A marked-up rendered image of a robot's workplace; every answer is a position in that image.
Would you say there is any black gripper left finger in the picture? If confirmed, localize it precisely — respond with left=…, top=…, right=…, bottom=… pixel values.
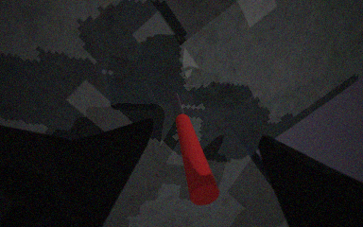
left=0, top=118, right=153, bottom=227

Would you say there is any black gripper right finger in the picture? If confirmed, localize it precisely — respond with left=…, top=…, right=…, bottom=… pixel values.
left=258, top=135, right=363, bottom=227

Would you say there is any red peg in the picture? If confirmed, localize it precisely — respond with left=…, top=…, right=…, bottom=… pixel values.
left=176, top=114, right=219, bottom=205

